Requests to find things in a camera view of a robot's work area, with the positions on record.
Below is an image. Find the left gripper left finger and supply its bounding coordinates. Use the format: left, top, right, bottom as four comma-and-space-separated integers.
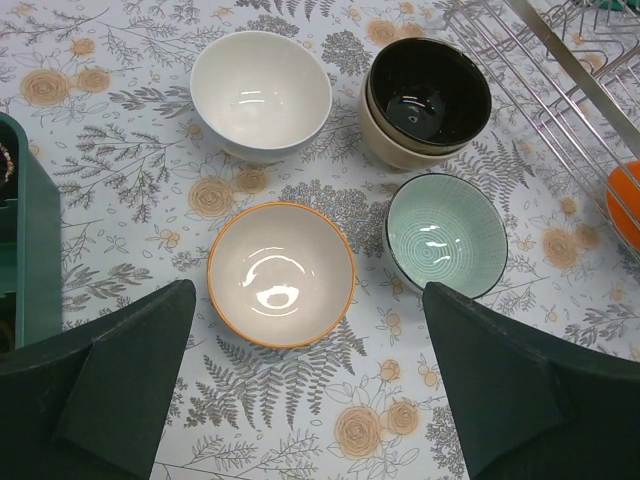
1, 279, 196, 479

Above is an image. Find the metal wire dish rack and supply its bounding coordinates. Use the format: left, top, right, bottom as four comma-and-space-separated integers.
444, 1, 639, 259

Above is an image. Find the green compartment tray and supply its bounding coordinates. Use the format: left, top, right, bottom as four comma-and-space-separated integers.
1, 113, 62, 349

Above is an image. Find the orange plastic bowl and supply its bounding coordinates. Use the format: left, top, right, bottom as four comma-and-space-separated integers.
606, 166, 639, 250

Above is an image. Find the pale green checked bowl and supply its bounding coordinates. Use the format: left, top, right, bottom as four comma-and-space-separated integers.
381, 173, 508, 299

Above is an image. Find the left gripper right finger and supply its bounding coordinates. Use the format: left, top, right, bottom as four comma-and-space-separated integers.
423, 282, 639, 479

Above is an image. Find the beige bowl green leaf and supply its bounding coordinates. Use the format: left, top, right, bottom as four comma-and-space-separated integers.
358, 74, 469, 171

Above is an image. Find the floral tablecloth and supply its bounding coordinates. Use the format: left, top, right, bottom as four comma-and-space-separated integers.
1, 1, 639, 479

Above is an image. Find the plain white bowl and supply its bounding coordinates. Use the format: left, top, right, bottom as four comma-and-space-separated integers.
189, 31, 333, 164

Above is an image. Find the white blue striped bowl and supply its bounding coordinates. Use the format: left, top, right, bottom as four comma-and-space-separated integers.
207, 202, 356, 349

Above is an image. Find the coiled braided cord middle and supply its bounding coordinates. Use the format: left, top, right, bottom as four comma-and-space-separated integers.
0, 141, 16, 186

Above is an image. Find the beige gold dotted bowl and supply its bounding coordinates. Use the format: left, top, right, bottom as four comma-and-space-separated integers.
365, 37, 492, 156

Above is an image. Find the green folded cloth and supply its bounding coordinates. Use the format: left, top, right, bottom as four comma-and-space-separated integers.
599, 0, 639, 13

